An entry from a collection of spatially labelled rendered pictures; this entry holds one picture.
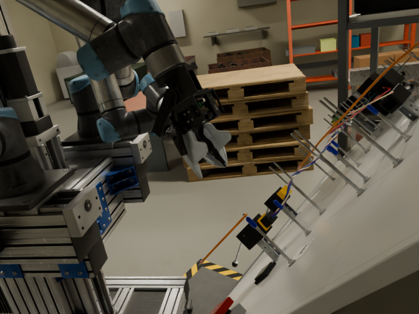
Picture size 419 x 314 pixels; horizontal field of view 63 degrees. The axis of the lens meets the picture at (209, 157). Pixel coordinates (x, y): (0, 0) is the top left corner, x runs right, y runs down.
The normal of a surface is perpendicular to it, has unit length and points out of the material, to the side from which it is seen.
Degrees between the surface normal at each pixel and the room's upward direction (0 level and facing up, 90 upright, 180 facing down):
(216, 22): 90
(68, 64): 90
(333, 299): 90
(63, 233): 90
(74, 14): 75
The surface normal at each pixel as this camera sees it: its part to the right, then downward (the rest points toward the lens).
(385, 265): -0.58, 0.38
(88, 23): 0.12, 0.09
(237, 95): -0.11, 0.39
